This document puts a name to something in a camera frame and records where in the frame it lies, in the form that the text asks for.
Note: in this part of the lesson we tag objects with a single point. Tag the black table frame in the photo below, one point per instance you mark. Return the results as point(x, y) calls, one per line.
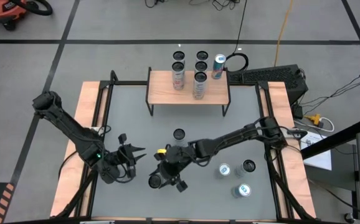
point(127, 83)

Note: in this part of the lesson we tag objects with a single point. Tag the yellow tag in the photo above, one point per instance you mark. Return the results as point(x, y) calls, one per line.
point(161, 151)

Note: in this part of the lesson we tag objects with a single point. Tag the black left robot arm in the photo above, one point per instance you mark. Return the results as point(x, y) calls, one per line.
point(71, 130)

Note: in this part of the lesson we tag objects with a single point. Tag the white Celsius can blue band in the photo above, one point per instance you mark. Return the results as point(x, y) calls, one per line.
point(179, 134)
point(248, 165)

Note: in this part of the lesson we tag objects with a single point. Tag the yellow power plug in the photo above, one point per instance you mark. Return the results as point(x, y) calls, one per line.
point(314, 119)

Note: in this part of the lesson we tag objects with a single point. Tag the light wooden board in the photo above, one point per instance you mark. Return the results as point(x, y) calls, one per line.
point(292, 174)
point(74, 186)

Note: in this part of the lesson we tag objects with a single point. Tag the white paper sheet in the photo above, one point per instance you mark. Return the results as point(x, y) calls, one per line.
point(318, 152)

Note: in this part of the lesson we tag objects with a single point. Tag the silver can with blue print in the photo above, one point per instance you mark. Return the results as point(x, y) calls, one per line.
point(224, 169)

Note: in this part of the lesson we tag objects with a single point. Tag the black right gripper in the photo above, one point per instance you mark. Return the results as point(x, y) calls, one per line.
point(173, 163)

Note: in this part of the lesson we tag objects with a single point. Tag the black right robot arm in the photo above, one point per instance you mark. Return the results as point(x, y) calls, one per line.
point(236, 135)

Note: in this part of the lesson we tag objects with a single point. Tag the black perforated computer case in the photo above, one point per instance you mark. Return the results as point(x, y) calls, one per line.
point(270, 79)

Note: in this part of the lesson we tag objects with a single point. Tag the orange shop vacuum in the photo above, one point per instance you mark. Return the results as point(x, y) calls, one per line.
point(2, 11)

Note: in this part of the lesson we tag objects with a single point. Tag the wooden shelf black frame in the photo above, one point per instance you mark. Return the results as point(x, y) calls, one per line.
point(150, 109)

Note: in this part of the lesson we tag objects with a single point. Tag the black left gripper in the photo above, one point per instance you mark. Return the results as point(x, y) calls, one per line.
point(124, 158)

